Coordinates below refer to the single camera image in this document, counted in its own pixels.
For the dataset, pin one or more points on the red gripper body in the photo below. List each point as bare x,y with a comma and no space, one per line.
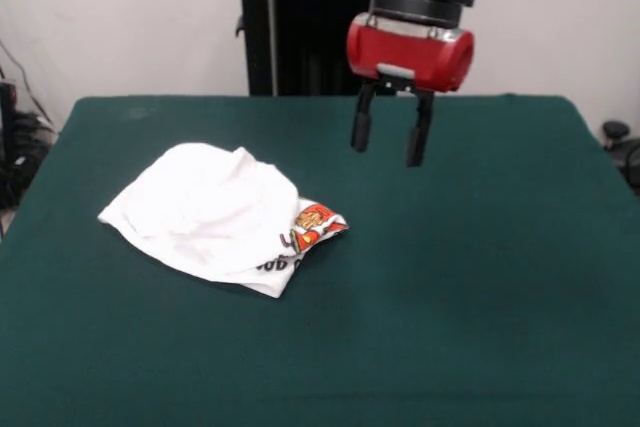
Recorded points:
410,54

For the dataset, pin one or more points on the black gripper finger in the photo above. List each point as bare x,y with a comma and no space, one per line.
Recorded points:
416,147
362,127

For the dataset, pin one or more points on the white printed t-shirt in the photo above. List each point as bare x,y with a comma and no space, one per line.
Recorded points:
210,212

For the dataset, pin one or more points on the black office chair base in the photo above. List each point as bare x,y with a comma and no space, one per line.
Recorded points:
617,132

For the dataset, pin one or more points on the dark green tablecloth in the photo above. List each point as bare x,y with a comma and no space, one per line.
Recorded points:
150,347

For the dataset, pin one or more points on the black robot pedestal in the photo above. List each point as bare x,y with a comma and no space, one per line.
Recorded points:
310,37

